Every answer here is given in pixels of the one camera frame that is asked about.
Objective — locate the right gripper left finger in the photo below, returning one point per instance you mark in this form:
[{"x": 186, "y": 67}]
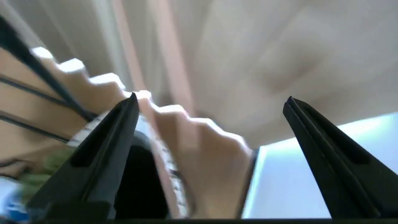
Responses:
[{"x": 93, "y": 165}]

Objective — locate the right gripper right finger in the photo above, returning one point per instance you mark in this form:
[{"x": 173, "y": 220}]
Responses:
[{"x": 342, "y": 165}]

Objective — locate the white laundry basket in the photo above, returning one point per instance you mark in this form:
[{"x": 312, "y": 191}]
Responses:
[{"x": 143, "y": 180}]

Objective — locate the black clothes rack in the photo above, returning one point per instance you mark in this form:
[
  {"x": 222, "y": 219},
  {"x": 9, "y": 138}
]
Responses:
[{"x": 37, "y": 68}]

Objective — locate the green garment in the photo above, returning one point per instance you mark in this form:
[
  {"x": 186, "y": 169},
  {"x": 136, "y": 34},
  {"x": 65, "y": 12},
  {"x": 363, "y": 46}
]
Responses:
[{"x": 46, "y": 174}]

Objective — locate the beige curtain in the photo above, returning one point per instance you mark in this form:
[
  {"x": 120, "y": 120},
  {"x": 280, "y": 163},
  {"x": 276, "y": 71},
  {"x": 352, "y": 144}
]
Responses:
[{"x": 264, "y": 46}]

